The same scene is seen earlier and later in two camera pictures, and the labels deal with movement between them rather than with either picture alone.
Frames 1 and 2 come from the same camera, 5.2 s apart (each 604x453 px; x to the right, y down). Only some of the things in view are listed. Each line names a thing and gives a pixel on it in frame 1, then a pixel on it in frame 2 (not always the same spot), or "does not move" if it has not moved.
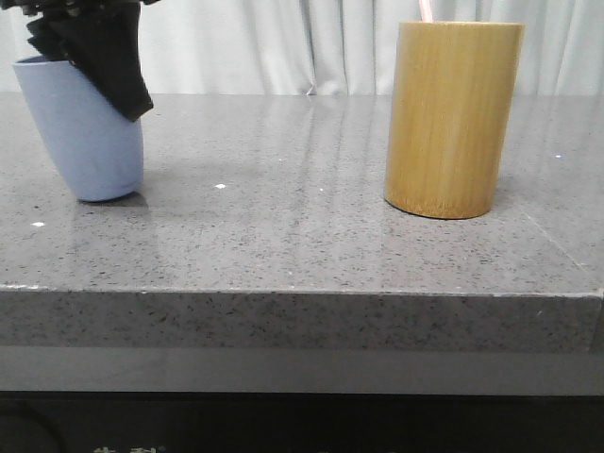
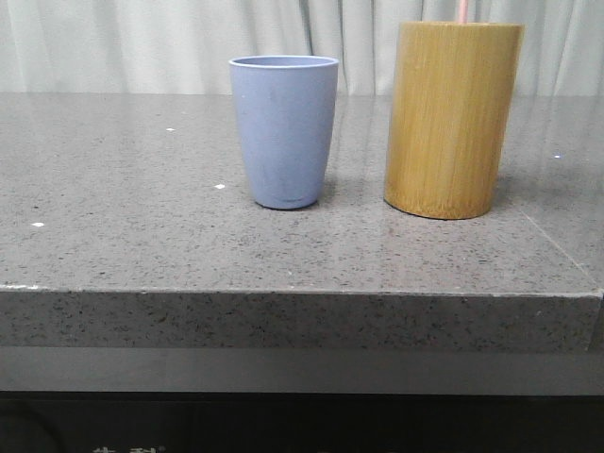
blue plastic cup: x=94 y=145 -> x=288 y=104
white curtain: x=327 y=46 does not move
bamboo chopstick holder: x=453 y=105 does not move
